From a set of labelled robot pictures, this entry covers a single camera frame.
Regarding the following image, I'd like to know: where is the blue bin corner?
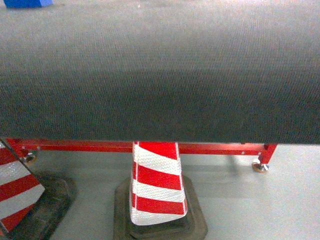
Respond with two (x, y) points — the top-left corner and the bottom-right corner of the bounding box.
(3, 0), (53, 9)

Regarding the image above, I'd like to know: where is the red white striped traffic cone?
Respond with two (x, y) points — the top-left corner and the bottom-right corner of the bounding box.
(113, 141), (208, 240)

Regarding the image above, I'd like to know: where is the red metal table frame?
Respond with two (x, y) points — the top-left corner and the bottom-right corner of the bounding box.
(6, 138), (277, 173)

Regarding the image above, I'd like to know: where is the dark grey table mat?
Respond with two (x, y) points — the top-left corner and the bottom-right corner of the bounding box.
(0, 0), (320, 144)

